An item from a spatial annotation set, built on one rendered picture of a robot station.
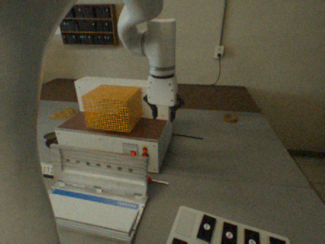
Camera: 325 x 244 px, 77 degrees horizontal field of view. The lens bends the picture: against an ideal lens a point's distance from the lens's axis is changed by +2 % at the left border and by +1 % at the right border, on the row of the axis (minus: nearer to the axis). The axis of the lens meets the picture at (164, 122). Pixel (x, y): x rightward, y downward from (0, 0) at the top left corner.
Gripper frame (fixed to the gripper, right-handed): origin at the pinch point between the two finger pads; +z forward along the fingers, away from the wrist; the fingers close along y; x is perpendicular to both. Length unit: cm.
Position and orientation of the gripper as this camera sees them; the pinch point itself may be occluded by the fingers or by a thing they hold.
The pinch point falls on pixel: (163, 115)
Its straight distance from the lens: 74.4
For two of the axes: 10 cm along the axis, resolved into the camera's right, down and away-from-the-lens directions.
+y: 9.4, 1.6, -3.1
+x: 3.4, -4.8, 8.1
